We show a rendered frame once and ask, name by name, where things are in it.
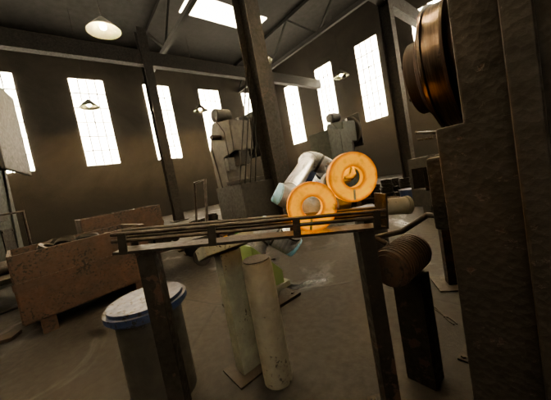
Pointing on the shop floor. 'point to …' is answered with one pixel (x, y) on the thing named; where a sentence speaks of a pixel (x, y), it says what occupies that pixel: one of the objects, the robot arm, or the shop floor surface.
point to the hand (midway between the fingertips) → (350, 170)
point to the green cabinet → (334, 147)
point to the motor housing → (414, 306)
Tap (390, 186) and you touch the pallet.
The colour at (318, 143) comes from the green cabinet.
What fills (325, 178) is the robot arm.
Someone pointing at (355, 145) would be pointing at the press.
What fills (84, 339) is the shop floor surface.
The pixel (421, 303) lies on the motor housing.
